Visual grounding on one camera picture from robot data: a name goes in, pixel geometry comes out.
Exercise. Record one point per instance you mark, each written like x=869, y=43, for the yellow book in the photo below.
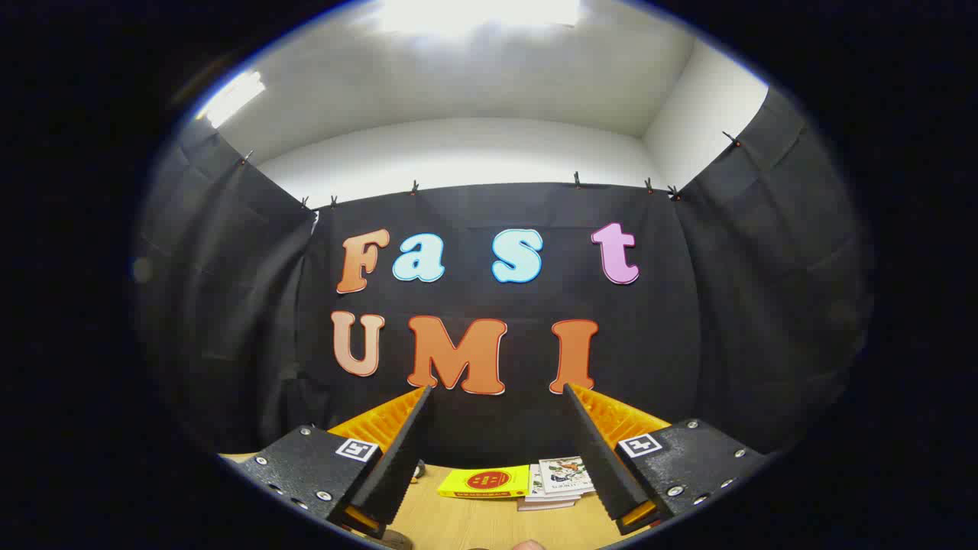
x=485, y=481

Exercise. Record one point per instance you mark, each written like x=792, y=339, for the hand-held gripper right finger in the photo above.
x=603, y=458

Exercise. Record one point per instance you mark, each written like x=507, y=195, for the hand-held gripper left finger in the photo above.
x=397, y=466

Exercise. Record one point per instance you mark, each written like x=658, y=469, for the ceiling light panel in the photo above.
x=233, y=98
x=474, y=15

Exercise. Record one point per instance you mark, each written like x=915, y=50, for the brown-edged book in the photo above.
x=546, y=506

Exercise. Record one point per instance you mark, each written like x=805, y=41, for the black backdrop cloth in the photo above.
x=688, y=305

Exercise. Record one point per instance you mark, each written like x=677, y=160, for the white illustrated book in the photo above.
x=565, y=473

